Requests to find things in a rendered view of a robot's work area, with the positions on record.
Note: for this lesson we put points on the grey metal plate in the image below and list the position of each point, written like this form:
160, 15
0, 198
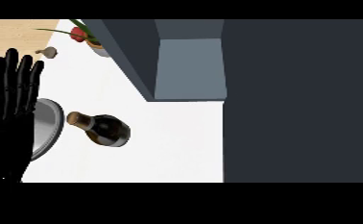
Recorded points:
46, 128

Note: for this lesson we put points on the dark grey cabinet door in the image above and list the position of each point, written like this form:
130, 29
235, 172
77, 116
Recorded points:
293, 101

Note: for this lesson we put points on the dark wine bottle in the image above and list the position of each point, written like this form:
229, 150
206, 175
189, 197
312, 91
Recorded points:
105, 130

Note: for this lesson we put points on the garlic bulb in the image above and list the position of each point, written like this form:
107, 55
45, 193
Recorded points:
49, 52

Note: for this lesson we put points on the potted plant with red flower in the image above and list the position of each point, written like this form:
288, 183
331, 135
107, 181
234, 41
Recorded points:
88, 37

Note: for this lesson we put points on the dark grey cabinet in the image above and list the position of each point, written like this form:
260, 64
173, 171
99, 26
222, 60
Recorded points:
175, 64

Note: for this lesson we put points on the pale wooden cutting board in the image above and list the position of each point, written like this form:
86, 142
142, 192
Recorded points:
24, 35

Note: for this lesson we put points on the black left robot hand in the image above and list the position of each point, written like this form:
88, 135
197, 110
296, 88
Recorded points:
14, 112

